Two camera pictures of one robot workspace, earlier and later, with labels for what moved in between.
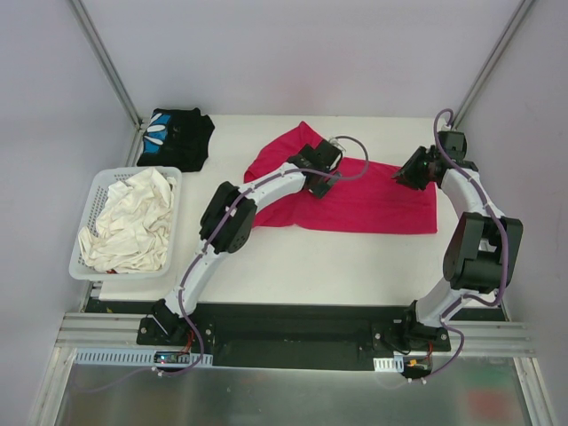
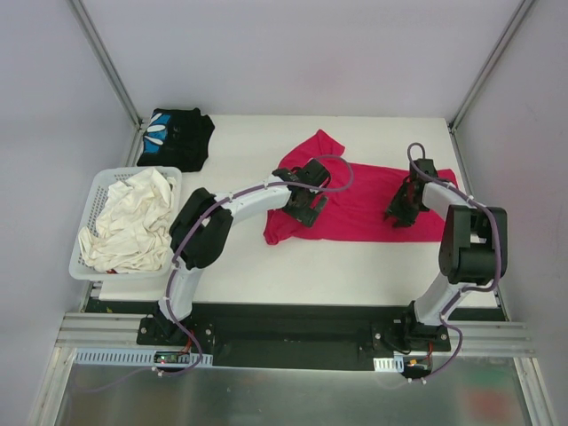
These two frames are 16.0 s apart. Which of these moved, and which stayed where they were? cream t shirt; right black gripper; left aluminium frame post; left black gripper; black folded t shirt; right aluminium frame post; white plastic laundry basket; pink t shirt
Moved: pink t shirt; left black gripper; right black gripper
Stayed: left aluminium frame post; cream t shirt; white plastic laundry basket; black folded t shirt; right aluminium frame post
